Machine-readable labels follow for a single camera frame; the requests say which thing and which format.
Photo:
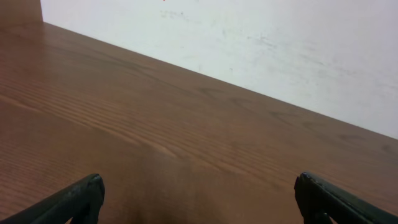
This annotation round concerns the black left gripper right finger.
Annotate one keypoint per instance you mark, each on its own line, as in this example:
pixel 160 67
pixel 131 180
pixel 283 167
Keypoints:
pixel 322 202

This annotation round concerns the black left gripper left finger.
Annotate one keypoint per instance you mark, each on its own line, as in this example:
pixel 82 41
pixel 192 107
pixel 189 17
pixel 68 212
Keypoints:
pixel 79 203

